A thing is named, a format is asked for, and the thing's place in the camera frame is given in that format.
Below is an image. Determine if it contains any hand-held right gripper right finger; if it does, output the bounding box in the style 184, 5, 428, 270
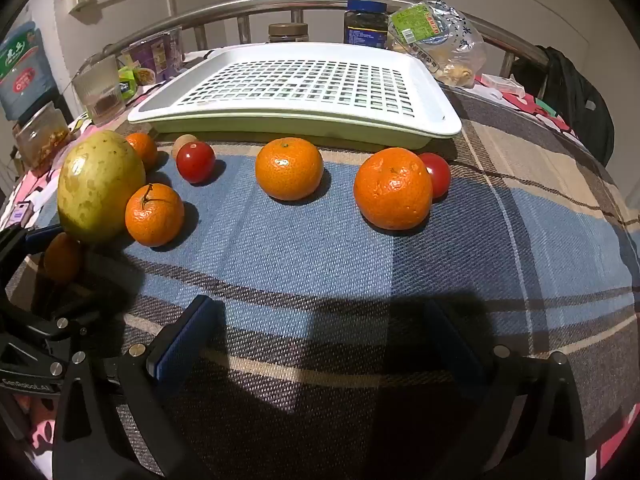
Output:
415, 299, 587, 480

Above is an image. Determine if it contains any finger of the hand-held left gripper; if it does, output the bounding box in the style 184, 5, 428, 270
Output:
0, 224, 66, 272
0, 290, 103, 347

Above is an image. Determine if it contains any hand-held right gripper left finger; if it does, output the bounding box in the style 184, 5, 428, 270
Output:
52, 294, 217, 480

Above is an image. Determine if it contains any yellow-green mango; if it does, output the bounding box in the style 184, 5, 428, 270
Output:
57, 130, 147, 245

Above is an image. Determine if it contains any orange tangerine with stem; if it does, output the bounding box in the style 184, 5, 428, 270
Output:
125, 183, 185, 248

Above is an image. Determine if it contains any red tomato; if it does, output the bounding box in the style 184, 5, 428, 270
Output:
419, 153, 452, 199
176, 141, 216, 184

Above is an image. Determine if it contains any large orange tangerine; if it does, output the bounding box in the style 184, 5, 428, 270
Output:
353, 147, 434, 231

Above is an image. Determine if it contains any white perforated plastic tray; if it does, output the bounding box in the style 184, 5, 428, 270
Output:
127, 42, 463, 151

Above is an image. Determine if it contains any clear container of nuts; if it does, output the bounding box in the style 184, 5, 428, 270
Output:
12, 101, 71, 171

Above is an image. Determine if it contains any plaid blanket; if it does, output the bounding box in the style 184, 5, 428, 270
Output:
5, 85, 640, 480

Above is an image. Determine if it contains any blue water jug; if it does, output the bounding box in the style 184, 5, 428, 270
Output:
0, 21, 57, 122

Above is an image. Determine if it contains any green packet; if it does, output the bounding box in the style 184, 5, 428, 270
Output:
118, 66, 140, 101

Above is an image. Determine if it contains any purple package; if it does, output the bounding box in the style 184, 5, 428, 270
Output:
121, 27, 184, 86

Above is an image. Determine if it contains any white paper packet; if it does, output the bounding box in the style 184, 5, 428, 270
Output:
481, 74, 527, 101

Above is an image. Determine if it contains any black backpack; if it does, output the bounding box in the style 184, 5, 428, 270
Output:
515, 46, 615, 166

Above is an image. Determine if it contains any clear plastic snack bag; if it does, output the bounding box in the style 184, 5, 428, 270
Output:
388, 2, 487, 88

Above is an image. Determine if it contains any brown jar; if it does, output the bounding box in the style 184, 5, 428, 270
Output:
268, 23, 309, 44

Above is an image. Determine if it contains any dark jar with blue lid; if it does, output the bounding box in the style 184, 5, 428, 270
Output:
343, 0, 389, 50

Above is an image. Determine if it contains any metal bed rail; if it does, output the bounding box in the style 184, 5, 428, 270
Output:
102, 0, 551, 92

